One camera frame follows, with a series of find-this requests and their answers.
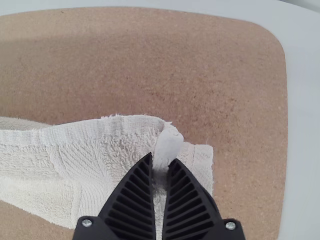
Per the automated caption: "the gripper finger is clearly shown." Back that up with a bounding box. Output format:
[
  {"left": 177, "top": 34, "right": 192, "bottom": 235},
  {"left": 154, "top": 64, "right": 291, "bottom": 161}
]
[
  {"left": 162, "top": 158, "right": 247, "bottom": 240},
  {"left": 72, "top": 152, "right": 157, "bottom": 240}
]

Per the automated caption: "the pale towel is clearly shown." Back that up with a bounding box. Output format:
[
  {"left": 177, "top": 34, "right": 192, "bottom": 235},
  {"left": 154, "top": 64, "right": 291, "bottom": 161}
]
[{"left": 0, "top": 113, "right": 215, "bottom": 240}]

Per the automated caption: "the cork mat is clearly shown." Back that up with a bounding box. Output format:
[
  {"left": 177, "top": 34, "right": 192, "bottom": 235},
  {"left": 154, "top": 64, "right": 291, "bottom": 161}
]
[{"left": 0, "top": 6, "right": 289, "bottom": 240}]

